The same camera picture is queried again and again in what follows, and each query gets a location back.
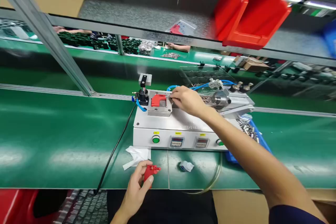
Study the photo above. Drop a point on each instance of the small brown cardboard box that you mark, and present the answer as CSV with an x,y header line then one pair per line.
x,y
253,64

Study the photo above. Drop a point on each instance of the grey press machine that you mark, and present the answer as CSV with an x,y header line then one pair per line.
x,y
183,127

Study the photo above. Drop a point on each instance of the small metal pin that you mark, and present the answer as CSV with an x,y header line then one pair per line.
x,y
168,94

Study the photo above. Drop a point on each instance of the small white plastic bottle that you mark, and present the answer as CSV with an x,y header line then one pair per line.
x,y
186,166

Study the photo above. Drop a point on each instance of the grey metal shelf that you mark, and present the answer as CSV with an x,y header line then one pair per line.
x,y
147,8

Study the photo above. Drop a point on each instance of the pile of dark green parts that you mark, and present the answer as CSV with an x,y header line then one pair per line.
x,y
86,40

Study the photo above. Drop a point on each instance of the flat brown cardboard carton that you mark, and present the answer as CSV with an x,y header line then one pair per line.
x,y
236,208

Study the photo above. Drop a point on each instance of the clear plastic box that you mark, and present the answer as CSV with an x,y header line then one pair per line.
x,y
202,75

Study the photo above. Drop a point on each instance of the pile of metal pins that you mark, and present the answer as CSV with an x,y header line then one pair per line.
x,y
248,128

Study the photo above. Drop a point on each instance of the red storage bin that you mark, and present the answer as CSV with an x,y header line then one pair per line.
x,y
252,11

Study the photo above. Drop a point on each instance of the person's body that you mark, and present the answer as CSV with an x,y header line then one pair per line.
x,y
168,208

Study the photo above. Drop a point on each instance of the clear flexible tube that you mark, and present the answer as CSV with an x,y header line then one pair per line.
x,y
214,176

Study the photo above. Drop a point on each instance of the red plastic crate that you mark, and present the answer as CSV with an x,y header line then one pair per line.
x,y
15,207

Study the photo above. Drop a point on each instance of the row of black clips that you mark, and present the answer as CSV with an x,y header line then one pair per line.
x,y
288,74

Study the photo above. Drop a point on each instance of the heap of small metal parts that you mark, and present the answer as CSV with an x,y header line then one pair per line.
x,y
170,55

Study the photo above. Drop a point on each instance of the person's right hand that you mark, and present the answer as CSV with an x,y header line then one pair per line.
x,y
193,102

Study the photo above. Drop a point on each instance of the aluminium frame post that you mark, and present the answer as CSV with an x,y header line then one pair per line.
x,y
44,29

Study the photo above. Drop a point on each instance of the blue storage bin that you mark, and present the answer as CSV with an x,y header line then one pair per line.
x,y
330,39

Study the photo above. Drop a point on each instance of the red plastic switch part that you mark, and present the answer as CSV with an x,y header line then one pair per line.
x,y
149,172
157,100

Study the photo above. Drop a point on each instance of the bag of metal parts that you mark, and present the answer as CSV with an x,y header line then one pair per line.
x,y
145,47

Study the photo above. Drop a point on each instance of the clear plastic bag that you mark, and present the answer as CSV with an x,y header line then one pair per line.
x,y
183,27

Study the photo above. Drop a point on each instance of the stack of grey trays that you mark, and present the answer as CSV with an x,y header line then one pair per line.
x,y
84,207

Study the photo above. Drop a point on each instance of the white crumpled tissue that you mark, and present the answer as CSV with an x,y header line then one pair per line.
x,y
136,157

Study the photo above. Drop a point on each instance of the person's left hand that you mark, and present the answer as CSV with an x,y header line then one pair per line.
x,y
135,187

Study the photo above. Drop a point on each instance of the blue plastic tray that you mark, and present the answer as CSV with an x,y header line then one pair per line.
x,y
258,140

